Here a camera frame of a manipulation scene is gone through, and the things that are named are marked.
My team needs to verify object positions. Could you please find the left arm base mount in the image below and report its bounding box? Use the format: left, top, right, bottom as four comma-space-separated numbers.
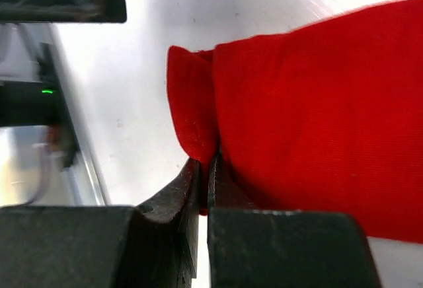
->
1, 43, 80, 168

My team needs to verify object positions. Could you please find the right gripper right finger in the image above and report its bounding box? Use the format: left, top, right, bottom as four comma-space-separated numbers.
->
208, 155, 381, 287

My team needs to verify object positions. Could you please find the aluminium table frame rail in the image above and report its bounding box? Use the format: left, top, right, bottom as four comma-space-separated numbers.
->
44, 24, 109, 206

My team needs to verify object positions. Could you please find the red sock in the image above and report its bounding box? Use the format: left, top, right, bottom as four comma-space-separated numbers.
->
167, 0, 422, 243

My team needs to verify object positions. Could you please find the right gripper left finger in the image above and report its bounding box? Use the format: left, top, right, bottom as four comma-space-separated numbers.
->
1, 159, 200, 287

